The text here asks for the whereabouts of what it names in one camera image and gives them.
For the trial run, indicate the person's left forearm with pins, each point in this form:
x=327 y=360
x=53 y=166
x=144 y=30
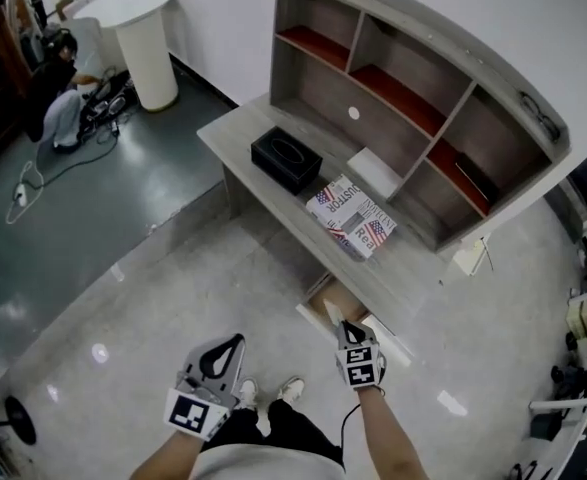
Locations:
x=168 y=458

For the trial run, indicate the grey wooden desk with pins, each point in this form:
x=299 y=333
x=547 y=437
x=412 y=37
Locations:
x=398 y=268

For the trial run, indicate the flag print box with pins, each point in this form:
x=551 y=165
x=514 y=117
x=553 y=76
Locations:
x=348 y=218

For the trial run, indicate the wooden desk drawer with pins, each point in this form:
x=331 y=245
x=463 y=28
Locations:
x=350 y=300

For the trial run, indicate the grey wooden shelf hutch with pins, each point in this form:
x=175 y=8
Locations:
x=323 y=88

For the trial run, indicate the person's light grey shirt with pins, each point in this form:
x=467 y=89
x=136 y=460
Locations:
x=268 y=468

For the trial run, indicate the black office chair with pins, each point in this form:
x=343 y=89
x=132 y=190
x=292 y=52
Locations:
x=530 y=470

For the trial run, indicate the person's white left shoe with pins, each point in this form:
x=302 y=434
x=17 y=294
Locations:
x=248 y=393

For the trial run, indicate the white small cabinet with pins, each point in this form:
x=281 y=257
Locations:
x=468 y=258

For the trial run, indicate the white round pedestal table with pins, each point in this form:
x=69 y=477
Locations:
x=148 y=58

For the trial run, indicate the black tissue box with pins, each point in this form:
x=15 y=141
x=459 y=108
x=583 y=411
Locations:
x=283 y=160

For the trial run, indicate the black round stand base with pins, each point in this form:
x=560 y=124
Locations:
x=20 y=418

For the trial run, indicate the black notebook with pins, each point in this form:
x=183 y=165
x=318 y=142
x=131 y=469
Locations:
x=478 y=178

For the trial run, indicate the person's white right shoe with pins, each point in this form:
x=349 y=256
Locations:
x=290 y=389

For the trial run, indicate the person's black trousers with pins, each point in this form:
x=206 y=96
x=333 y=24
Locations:
x=293 y=428

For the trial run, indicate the white flat box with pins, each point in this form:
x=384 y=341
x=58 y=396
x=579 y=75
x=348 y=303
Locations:
x=373 y=170

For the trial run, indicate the thin black rod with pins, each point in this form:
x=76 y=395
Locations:
x=488 y=255

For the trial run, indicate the person's white shoe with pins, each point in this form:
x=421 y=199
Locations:
x=290 y=389
x=248 y=393

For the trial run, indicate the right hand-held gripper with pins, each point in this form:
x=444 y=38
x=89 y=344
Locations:
x=358 y=368

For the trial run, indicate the black glasses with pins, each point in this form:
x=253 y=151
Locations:
x=540 y=115

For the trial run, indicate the person's right forearm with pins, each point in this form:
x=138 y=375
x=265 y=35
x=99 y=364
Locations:
x=393 y=438

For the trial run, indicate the white round hole cover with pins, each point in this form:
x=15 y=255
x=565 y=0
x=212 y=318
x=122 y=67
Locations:
x=354 y=113

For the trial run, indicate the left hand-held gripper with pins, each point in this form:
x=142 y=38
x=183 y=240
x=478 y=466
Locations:
x=188 y=413

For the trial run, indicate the black equipment on floor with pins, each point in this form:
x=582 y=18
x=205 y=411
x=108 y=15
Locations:
x=105 y=103

